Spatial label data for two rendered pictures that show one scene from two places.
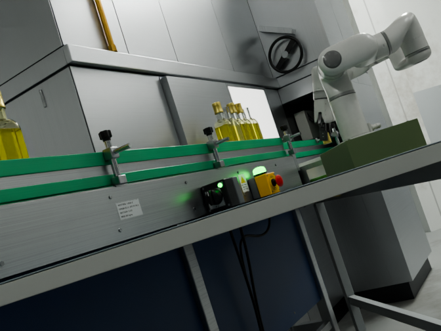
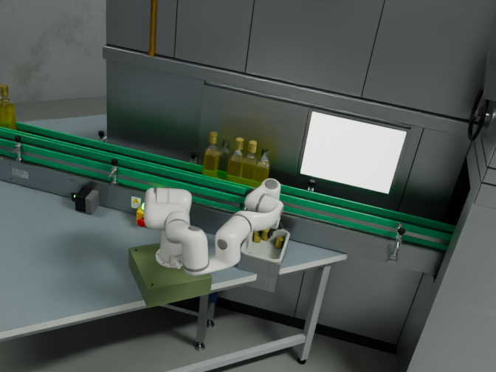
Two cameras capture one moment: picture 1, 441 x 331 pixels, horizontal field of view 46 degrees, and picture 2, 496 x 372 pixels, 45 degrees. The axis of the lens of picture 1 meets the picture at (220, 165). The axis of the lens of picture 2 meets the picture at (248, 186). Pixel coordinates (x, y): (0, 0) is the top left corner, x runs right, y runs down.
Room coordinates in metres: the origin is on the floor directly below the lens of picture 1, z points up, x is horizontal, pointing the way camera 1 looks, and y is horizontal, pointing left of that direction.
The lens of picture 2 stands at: (1.36, -2.26, 2.38)
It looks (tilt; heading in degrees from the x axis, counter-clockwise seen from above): 33 degrees down; 70
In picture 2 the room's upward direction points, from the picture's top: 8 degrees clockwise
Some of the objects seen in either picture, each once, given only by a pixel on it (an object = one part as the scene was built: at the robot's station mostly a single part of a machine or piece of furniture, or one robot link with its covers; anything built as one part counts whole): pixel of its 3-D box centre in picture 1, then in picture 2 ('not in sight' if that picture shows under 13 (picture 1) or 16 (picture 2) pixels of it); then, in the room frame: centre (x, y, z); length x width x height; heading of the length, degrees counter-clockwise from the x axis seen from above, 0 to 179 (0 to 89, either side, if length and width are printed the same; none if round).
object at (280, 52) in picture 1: (286, 54); (482, 114); (2.88, -0.55, 1.49); 0.21 x 0.05 x 0.21; 60
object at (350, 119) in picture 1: (354, 117); (174, 244); (1.75, -0.48, 0.92); 0.16 x 0.13 x 0.15; 105
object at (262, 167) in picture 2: (256, 142); (260, 180); (2.18, -0.18, 0.99); 0.06 x 0.06 x 0.21; 60
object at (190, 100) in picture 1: (231, 117); (298, 140); (2.36, -0.12, 1.15); 0.90 x 0.03 x 0.34; 150
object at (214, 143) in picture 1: (220, 146); (112, 176); (1.56, -0.02, 0.94); 0.07 x 0.04 x 0.13; 60
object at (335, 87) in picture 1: (334, 75); (173, 208); (1.74, -0.47, 1.07); 0.13 x 0.10 x 0.16; 171
